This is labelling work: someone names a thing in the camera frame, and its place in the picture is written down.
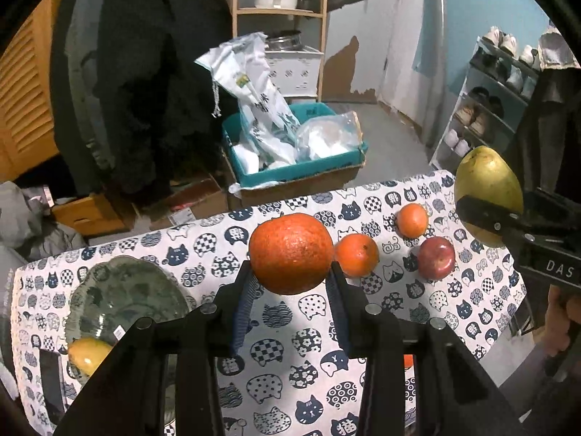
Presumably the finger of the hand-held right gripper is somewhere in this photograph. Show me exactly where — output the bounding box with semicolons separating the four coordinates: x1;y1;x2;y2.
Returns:
522;186;581;232
455;194;545;248

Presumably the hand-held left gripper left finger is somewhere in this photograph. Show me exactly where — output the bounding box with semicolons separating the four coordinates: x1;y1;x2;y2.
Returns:
52;261;261;436

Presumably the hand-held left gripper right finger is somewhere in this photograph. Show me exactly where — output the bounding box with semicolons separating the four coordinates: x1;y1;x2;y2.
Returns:
327;261;529;436

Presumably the yellow-green mango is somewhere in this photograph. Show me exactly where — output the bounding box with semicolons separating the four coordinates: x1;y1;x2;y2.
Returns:
455;145;525;248

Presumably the red apple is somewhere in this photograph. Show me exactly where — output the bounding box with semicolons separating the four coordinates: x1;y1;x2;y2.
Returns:
418;236;456;281

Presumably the green glass bowl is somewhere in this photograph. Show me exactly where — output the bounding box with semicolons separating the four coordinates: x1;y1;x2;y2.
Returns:
64;255;191;387

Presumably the yellow mango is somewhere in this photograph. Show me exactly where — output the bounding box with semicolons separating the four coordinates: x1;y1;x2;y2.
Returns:
68;338;114;375

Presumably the person's right hand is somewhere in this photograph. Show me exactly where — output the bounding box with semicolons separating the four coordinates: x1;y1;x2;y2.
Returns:
545;284;581;359

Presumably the dark hanging garment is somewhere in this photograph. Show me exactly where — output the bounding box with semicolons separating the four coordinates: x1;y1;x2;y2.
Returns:
513;68;581;191

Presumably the cat-print tablecloth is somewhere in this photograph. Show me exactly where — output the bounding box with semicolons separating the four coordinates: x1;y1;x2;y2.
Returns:
9;170;529;436

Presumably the flat labelled cardboard carton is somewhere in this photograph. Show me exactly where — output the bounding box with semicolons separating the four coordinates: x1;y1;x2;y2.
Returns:
150;177;230;230

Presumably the brown cardboard box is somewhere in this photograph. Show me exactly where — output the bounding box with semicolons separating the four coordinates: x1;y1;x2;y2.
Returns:
227;152;368;207

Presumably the white shoe rack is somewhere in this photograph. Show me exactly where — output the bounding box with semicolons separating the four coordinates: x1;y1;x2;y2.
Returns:
429;36;545;173

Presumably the grey shoe rack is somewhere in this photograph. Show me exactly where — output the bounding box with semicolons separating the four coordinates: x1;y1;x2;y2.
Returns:
442;27;543;157

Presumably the teal box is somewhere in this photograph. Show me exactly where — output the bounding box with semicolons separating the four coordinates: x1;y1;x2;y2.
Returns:
222;102;368;189

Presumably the beige cloth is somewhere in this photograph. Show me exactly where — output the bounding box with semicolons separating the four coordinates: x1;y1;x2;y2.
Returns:
538;27;581;71

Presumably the clear plastic bag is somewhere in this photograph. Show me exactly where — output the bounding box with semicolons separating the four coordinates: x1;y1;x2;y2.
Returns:
295;111;366;162

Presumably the wooden crate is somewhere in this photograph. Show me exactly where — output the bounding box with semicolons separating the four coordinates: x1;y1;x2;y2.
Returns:
52;193;137;237

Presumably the metal pipe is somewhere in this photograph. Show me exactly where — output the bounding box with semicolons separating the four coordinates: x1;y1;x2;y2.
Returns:
433;0;448;82

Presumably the white rice bag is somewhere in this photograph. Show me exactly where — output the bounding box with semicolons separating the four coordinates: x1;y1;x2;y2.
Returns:
194;32;301;169

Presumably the pale grey door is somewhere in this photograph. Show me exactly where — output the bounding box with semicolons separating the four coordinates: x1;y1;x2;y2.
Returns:
324;0;409;105

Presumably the pile of grey clothes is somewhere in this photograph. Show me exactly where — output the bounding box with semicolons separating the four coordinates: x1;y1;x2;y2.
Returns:
0;181;87;259

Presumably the white patterned storage box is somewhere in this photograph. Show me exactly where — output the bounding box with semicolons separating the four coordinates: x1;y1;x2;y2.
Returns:
265;46;324;98

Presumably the wooden shelf rack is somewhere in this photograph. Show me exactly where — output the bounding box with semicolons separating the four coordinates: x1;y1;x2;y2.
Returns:
229;0;330;101

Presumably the black hanging coat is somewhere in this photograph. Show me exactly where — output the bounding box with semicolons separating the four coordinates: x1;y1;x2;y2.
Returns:
50;0;237;196

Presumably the steel pot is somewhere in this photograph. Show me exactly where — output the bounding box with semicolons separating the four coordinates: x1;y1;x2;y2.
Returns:
264;30;302;52

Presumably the wooden louvered wardrobe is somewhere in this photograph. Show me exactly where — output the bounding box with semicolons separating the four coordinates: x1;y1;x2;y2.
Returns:
0;0;69;182

